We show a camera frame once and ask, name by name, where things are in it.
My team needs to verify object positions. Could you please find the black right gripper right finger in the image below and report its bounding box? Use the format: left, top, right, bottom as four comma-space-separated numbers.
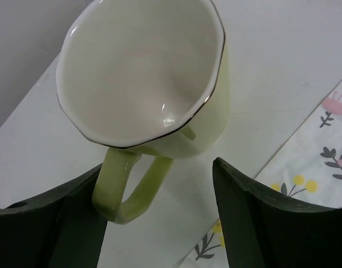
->
213, 158, 342, 267

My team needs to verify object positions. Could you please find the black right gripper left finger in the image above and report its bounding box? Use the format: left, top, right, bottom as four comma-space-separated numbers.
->
0, 165, 107, 267

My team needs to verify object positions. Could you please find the patterned animal print cloth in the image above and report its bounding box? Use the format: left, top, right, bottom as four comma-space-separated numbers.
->
180, 80, 342, 267

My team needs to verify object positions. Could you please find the yellow translucent mug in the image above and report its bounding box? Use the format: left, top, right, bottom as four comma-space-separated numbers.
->
55, 1, 230, 224

